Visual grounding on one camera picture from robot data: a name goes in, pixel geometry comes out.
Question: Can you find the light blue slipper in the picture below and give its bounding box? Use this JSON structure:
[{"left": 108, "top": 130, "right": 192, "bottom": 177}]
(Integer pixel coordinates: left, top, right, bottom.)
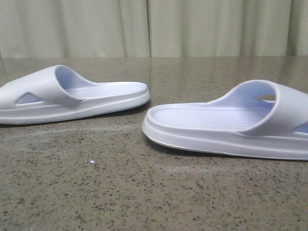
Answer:
[
  {"left": 0, "top": 65, "right": 150, "bottom": 125},
  {"left": 142, "top": 80, "right": 308, "bottom": 160}
]

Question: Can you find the beige background curtain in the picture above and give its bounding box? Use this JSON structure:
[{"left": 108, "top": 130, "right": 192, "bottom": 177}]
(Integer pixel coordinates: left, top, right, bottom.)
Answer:
[{"left": 0, "top": 0, "right": 308, "bottom": 58}]

